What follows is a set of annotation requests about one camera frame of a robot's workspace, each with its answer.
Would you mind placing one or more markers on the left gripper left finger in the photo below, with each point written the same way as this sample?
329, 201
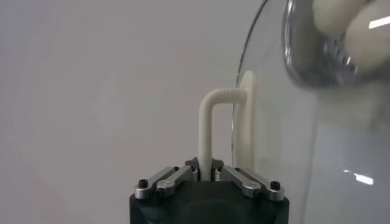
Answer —
170, 182

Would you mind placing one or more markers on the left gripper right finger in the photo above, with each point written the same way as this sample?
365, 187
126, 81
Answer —
246, 182

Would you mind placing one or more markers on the perforated steel steamer basket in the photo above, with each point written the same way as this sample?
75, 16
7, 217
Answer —
304, 61

